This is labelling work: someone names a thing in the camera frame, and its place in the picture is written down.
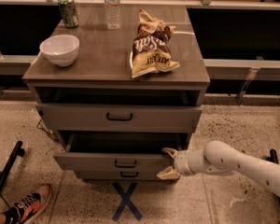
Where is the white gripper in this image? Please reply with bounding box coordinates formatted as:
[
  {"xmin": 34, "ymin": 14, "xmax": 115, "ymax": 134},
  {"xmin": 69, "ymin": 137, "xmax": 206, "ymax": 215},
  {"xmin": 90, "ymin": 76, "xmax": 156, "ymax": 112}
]
[{"xmin": 156, "ymin": 147, "xmax": 195, "ymax": 180}]

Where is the grey drawer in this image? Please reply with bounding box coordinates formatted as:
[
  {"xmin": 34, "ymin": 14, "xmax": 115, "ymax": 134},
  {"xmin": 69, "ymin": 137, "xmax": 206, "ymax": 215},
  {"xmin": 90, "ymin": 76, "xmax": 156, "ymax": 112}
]
[
  {"xmin": 73, "ymin": 170, "xmax": 178, "ymax": 182},
  {"xmin": 54, "ymin": 132, "xmax": 188, "ymax": 173},
  {"xmin": 36, "ymin": 104, "xmax": 202, "ymax": 133}
]

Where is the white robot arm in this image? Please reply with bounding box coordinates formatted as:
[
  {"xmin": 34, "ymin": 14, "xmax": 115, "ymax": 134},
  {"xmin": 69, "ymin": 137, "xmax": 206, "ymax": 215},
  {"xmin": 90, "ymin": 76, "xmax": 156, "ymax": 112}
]
[{"xmin": 156, "ymin": 141, "xmax": 280, "ymax": 197}]

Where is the grey bottom drawer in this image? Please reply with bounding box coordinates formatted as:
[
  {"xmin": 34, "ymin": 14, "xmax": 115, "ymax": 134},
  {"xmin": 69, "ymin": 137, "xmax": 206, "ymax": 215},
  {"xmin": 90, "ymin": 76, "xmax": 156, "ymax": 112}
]
[{"xmin": 73, "ymin": 170, "xmax": 178, "ymax": 182}]

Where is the grey drawer cabinet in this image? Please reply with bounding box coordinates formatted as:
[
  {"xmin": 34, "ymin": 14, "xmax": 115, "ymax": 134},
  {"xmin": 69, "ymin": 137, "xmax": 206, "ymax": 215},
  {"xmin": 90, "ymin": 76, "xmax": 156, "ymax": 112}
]
[{"xmin": 21, "ymin": 4, "xmax": 211, "ymax": 183}]

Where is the grey top drawer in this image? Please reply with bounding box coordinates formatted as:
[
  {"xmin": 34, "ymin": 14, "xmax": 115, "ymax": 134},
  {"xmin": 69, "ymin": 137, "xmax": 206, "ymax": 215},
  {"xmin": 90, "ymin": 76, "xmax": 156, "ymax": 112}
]
[{"xmin": 36, "ymin": 104, "xmax": 202, "ymax": 133}]

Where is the blue tape cross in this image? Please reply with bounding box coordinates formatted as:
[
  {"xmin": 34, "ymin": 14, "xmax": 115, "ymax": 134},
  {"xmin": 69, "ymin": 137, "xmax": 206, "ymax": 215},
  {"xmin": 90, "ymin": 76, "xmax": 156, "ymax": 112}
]
[{"xmin": 112, "ymin": 182, "xmax": 143, "ymax": 221}]

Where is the brown chip bag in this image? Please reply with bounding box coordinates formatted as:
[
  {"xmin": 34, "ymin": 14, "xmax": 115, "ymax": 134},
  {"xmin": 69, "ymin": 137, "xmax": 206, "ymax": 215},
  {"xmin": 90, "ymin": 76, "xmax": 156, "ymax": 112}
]
[{"xmin": 132, "ymin": 9, "xmax": 180, "ymax": 78}]

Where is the orange black sneaker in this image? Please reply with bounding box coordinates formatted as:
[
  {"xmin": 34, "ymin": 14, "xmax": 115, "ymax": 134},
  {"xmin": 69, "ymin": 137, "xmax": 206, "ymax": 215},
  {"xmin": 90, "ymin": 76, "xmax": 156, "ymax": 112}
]
[{"xmin": 7, "ymin": 184, "xmax": 52, "ymax": 224}]

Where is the black left stand leg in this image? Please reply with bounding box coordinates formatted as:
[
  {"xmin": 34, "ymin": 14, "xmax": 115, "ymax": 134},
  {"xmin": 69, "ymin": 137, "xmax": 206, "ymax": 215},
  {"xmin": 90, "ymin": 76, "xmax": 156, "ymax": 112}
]
[{"xmin": 0, "ymin": 141, "xmax": 25, "ymax": 194}]

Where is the white bowl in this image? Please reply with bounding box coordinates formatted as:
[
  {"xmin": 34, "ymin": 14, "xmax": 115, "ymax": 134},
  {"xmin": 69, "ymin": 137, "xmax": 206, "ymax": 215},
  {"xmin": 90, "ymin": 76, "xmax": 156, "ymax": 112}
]
[{"xmin": 39, "ymin": 35, "xmax": 80, "ymax": 66}]

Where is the clear plastic water bottle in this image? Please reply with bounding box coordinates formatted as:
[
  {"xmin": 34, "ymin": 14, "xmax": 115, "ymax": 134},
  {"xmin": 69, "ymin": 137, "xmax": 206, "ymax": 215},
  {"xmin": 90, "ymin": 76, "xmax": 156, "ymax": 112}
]
[{"xmin": 104, "ymin": 0, "xmax": 121, "ymax": 30}]

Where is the green soda can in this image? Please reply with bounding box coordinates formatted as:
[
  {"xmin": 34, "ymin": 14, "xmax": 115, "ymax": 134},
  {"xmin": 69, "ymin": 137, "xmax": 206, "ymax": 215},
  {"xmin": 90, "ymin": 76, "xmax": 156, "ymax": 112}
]
[{"xmin": 58, "ymin": 0, "xmax": 79, "ymax": 28}]

